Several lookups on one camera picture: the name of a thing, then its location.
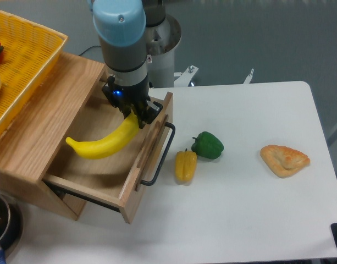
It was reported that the yellow toy bell pepper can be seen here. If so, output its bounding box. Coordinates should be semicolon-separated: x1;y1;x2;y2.
175;149;197;182

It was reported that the wooden drawer cabinet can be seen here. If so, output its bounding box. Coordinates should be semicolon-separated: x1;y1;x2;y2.
0;53;106;220

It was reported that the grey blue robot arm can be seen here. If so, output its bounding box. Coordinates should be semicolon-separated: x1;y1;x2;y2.
88;1;163;128

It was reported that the yellow toy banana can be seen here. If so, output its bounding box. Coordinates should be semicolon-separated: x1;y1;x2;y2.
65;112;140;160

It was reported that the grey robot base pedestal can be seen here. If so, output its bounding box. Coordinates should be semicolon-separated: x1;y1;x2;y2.
145;14;181;88

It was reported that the yellow plastic basket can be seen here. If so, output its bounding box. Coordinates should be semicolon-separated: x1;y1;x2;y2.
0;10;68;136

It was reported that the dark metal pot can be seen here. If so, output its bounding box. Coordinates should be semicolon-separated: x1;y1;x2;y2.
0;194;23;263

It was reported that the black drawer handle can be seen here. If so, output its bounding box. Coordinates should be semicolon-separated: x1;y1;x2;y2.
140;122;176;186

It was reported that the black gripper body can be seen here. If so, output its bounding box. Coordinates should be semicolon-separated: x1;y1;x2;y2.
102;76;150;112

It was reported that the green toy bell pepper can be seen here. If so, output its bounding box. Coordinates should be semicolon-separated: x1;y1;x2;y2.
191;131;224;160

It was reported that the black cable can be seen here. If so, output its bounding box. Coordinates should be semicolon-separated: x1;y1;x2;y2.
79;45;102;57

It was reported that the toy bread pastry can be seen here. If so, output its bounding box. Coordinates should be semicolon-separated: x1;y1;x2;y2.
259;145;311;178

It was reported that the open wooden top drawer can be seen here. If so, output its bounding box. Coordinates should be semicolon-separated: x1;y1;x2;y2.
43;89;173;223

